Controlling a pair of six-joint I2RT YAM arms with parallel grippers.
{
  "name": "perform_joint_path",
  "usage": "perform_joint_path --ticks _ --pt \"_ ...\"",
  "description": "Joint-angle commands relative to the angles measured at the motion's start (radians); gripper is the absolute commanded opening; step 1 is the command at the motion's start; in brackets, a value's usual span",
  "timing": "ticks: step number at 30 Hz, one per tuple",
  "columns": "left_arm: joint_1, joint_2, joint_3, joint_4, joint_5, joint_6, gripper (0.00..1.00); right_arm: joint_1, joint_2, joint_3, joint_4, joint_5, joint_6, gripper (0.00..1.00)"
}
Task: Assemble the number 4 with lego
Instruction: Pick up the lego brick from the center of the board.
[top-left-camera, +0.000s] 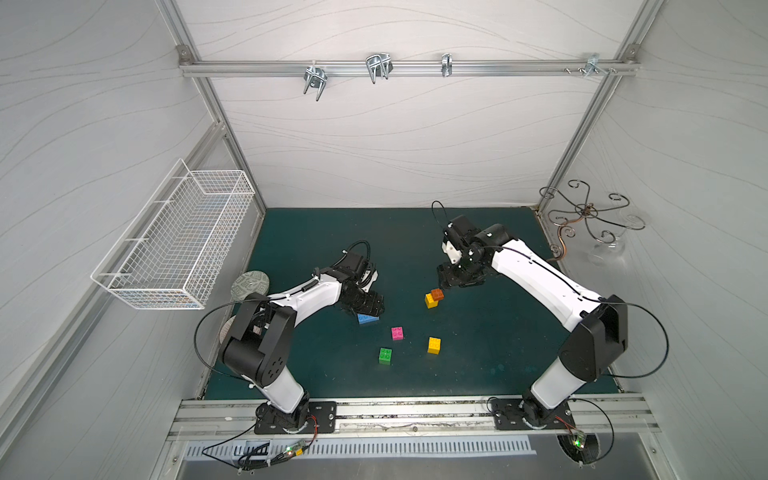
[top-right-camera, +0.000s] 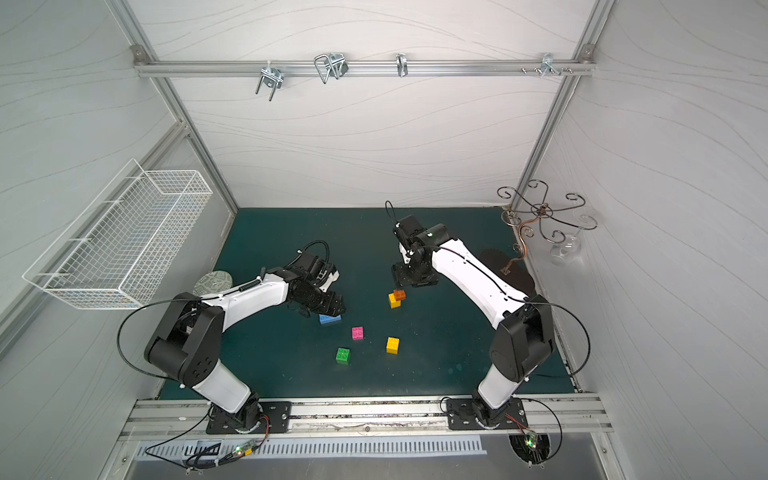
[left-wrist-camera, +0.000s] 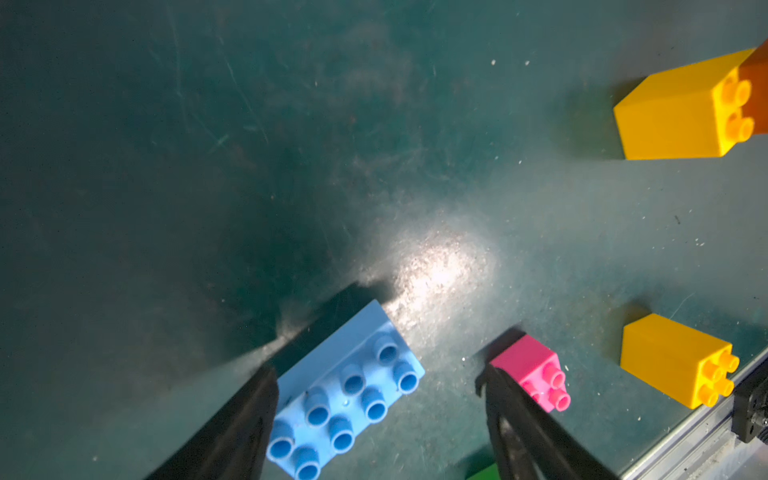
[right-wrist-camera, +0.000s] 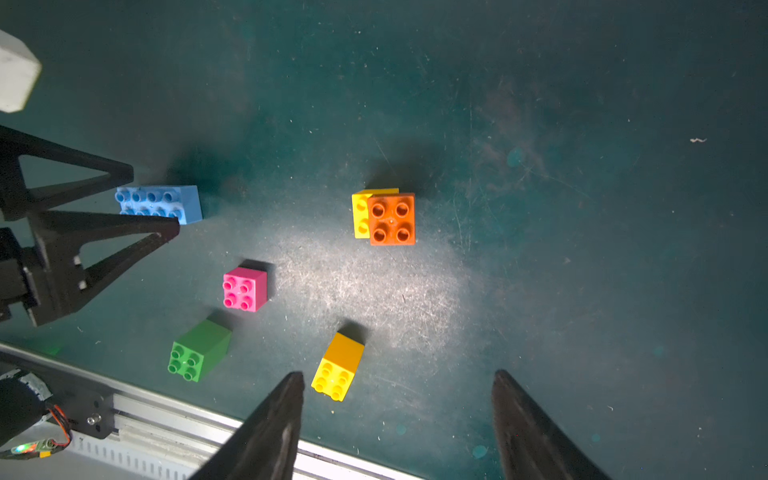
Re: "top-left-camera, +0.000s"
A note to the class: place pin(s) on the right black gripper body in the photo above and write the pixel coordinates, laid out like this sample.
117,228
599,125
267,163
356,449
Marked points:
459,276

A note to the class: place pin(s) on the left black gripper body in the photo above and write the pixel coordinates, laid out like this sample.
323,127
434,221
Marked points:
366,300

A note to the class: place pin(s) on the blue long lego brick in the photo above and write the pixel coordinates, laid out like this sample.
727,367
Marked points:
364,319

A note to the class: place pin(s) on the yellow lego brick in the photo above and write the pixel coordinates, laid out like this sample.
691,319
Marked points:
430,301
434,345

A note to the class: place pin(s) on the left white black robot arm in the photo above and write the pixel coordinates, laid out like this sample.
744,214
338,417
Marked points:
257,344

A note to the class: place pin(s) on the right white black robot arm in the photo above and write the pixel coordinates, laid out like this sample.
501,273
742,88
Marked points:
597,326

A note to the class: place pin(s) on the green lego brick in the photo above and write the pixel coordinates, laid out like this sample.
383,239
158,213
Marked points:
385,356

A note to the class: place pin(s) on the grey green round plate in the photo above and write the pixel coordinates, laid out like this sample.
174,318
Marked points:
250,282

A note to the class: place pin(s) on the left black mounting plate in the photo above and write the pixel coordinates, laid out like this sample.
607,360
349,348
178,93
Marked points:
320,415

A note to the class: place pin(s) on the black mounting plate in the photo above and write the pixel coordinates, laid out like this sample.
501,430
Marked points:
512,413
320,415

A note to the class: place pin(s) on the metal scroll cup stand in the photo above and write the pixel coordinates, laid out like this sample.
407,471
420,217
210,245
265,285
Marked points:
600,229

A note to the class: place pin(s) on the pink round plate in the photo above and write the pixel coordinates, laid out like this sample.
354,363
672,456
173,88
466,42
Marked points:
224,330

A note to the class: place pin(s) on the clear glass cup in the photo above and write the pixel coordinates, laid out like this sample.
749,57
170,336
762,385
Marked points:
604,254

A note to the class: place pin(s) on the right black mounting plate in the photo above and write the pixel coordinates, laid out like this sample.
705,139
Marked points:
512,413

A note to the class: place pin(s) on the metal hook clamp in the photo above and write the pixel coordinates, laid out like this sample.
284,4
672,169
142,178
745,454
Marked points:
446,65

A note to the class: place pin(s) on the metal u-bolt clamp left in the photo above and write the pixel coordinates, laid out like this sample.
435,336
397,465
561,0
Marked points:
315,78

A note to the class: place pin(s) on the metal u-bolt clamp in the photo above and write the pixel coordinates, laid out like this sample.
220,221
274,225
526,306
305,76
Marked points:
315,78
379,66

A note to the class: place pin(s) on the metal u-bolt clamp middle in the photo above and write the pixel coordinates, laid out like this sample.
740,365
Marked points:
379,66

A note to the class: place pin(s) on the horizontal aluminium top bar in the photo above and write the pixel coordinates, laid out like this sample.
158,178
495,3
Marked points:
401,68

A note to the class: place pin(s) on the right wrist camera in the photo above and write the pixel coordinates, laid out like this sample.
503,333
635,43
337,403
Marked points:
458,237

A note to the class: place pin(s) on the white wire basket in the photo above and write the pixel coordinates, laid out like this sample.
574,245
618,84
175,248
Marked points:
171,253

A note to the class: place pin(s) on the white slotted cable duct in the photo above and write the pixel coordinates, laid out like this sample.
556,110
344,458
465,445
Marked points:
371,447

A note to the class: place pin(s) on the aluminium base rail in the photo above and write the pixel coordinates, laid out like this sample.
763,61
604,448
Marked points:
417,416

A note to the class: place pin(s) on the metal bracket clamp right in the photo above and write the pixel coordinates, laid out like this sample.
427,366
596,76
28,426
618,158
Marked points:
592,67

